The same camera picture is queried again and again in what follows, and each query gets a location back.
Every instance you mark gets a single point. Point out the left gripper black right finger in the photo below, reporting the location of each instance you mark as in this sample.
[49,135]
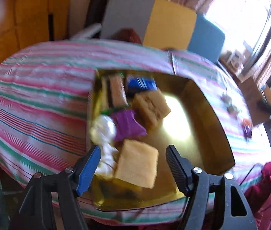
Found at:
[231,209]

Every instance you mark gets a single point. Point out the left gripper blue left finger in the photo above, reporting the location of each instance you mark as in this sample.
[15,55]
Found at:
[36,209]

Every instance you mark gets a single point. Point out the large yellow sponge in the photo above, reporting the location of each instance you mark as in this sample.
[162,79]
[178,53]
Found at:
[137,164]

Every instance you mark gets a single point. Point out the purple snack packet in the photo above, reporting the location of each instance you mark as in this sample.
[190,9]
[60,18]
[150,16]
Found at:
[126,125]
[247,128]

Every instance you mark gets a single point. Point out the small yellow sponge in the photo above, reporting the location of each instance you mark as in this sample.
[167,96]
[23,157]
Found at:
[151,106]

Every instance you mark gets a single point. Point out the white socks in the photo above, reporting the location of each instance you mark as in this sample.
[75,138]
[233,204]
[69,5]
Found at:
[108,161]

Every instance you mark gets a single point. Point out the white plastic balls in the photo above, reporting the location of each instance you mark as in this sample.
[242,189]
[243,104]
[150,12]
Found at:
[103,130]

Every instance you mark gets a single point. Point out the cracker packet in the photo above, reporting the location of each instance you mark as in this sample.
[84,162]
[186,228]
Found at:
[113,92]

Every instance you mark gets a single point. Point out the blue tissue pack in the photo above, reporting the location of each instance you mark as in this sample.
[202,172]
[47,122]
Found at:
[137,84]

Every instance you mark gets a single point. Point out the golden tray box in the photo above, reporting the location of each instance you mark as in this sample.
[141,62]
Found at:
[192,126]

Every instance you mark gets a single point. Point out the red blanket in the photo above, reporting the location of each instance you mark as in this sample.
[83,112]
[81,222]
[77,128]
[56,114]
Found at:
[265,191]

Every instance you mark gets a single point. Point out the wooden side table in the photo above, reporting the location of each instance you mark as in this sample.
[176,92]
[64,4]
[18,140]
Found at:
[252,95]

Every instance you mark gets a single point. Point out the striped bed sheet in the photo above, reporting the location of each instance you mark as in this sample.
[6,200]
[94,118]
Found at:
[44,98]

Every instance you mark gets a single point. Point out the blue yellow grey headboard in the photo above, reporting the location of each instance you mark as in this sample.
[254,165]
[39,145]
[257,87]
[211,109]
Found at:
[158,23]

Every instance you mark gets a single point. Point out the window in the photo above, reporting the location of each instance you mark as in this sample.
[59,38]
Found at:
[245,24]

